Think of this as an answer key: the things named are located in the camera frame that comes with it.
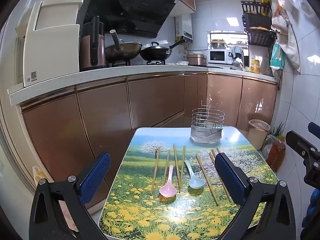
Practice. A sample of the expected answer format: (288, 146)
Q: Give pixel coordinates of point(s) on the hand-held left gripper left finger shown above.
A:
(96, 177)

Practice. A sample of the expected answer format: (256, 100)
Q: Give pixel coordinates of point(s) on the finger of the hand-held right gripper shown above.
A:
(314, 128)
(297, 142)

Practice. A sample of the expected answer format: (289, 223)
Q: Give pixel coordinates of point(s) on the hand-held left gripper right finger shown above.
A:
(228, 177)

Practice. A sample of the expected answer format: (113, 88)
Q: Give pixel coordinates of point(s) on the bamboo chopstick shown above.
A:
(212, 158)
(176, 167)
(218, 150)
(206, 178)
(166, 165)
(213, 153)
(182, 163)

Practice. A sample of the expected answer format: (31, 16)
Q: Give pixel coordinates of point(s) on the light blue plastic spoon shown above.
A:
(197, 182)

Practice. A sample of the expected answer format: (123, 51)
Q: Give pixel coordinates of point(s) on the pink plastic spoon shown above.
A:
(168, 191)

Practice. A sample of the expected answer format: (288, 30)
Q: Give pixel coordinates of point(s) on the bag of green onions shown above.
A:
(278, 132)

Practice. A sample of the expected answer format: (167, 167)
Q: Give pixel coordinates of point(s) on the amber oil bottle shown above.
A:
(276, 155)

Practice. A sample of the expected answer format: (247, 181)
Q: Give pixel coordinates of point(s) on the beige waste bin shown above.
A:
(257, 138)

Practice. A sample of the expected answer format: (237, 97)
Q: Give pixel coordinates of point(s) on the yellow white cloth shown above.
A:
(40, 173)

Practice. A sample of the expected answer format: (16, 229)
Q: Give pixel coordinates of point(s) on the copper lower kitchen cabinets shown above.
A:
(100, 117)

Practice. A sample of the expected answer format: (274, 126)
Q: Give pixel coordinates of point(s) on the green tissue packet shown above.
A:
(277, 57)

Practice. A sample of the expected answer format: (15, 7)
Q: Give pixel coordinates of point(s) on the hanging white plastic bags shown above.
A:
(287, 47)

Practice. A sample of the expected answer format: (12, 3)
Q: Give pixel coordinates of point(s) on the yellow oil bottle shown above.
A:
(255, 66)

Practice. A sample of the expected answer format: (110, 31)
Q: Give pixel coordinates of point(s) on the white speckled countertop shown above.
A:
(100, 76)

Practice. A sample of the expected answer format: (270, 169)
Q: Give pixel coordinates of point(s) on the light blue towel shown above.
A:
(235, 51)

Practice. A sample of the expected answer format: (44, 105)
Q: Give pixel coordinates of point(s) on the white microwave oven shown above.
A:
(217, 56)

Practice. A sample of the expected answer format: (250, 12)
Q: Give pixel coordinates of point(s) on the copper rice cooker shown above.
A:
(196, 60)

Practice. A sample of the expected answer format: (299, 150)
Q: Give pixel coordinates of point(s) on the black dish rack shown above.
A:
(257, 20)

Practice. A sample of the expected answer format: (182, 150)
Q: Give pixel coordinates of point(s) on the copper electric kettle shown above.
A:
(86, 52)

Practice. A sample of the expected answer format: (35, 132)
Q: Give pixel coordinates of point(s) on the steel pot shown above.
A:
(218, 44)

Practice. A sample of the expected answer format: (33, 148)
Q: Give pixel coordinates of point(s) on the gas stove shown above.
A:
(155, 62)

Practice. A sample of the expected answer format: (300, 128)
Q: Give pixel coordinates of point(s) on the brass wok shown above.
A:
(125, 51)

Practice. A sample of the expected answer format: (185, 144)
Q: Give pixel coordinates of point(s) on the cream countertop appliance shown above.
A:
(50, 50)

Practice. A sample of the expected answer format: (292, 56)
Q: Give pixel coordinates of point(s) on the black wok with lid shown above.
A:
(153, 53)

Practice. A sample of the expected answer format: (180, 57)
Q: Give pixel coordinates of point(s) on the white water heater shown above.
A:
(186, 25)

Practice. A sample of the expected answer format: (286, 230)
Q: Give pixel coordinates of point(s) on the black range hood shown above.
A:
(130, 5)

